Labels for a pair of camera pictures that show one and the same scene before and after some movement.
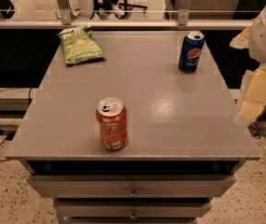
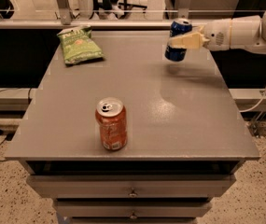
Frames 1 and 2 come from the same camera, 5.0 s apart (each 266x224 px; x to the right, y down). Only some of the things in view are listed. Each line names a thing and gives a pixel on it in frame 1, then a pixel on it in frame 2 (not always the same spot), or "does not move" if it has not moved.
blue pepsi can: x=190 y=51 → x=177 y=26
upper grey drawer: x=132 y=186 does not move
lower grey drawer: x=132 y=208 does not move
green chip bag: x=78 y=45 does not move
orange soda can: x=112 y=115 does not move
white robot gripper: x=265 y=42 → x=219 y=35
